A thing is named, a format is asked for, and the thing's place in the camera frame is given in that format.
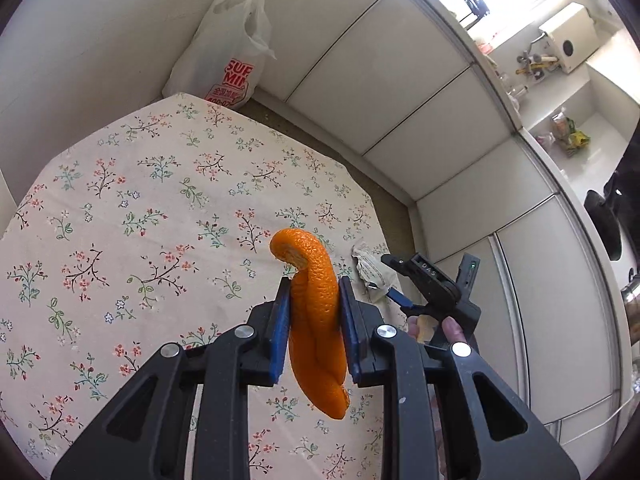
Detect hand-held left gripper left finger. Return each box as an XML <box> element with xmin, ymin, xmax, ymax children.
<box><xmin>50</xmin><ymin>277</ymin><xmax>293</xmax><ymax>480</ymax></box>

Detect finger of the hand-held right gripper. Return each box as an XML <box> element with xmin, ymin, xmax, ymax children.
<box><xmin>385</xmin><ymin>288</ymin><xmax>427</xmax><ymax>312</ymax></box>
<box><xmin>381</xmin><ymin>253</ymin><xmax>426</xmax><ymax>291</ymax></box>

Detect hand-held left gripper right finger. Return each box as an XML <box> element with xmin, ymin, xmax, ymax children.
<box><xmin>337</xmin><ymin>275</ymin><xmax>573</xmax><ymax>480</ymax></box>

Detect white grey wrapper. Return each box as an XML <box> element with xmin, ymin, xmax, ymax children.
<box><xmin>351</xmin><ymin>242</ymin><xmax>401</xmax><ymax>306</ymax></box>

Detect orange peel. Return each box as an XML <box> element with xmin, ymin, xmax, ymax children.
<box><xmin>269</xmin><ymin>228</ymin><xmax>350</xmax><ymax>421</ymax></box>

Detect person's right hand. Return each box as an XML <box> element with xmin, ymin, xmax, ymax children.
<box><xmin>406</xmin><ymin>314</ymin><xmax>471</xmax><ymax>348</ymax></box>

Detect white kitchen cabinet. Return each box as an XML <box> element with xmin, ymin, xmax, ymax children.
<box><xmin>240</xmin><ymin>0</ymin><xmax>640</xmax><ymax>461</ymax></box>

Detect black frying pan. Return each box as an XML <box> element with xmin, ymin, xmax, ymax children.
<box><xmin>584</xmin><ymin>190</ymin><xmax>624</xmax><ymax>262</ymax></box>

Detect metal pot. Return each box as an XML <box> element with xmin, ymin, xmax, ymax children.
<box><xmin>620</xmin><ymin>270</ymin><xmax>640</xmax><ymax>347</ymax></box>

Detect snack bags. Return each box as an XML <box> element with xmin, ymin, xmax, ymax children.
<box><xmin>549</xmin><ymin>111</ymin><xmax>592</xmax><ymax>155</ymax></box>

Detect glass jar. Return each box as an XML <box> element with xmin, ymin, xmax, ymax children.
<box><xmin>500</xmin><ymin>72</ymin><xmax>527</xmax><ymax>111</ymax></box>

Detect floral tablecloth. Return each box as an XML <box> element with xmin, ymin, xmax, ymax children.
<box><xmin>0</xmin><ymin>92</ymin><xmax>416</xmax><ymax>480</ymax></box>

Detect white plastic shopping bag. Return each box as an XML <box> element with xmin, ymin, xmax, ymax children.
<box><xmin>161</xmin><ymin>0</ymin><xmax>277</xmax><ymax>110</ymax></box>

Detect white appliance box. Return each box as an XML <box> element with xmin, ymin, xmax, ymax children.
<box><xmin>537</xmin><ymin>2</ymin><xmax>599</xmax><ymax>75</ymax></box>

